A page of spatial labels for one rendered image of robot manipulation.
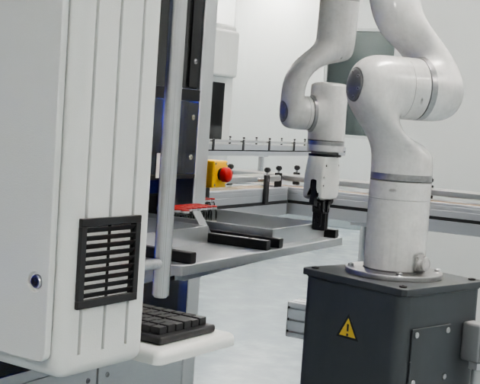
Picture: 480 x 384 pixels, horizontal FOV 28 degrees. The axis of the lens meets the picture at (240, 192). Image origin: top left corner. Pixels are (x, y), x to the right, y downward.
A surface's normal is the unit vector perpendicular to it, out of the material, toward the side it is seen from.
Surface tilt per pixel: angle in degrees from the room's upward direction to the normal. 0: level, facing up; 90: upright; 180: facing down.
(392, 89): 86
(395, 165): 89
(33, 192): 90
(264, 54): 90
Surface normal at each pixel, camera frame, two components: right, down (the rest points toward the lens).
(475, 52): -0.50, 0.04
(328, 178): 0.81, 0.12
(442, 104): 0.31, 0.53
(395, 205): -0.27, 0.05
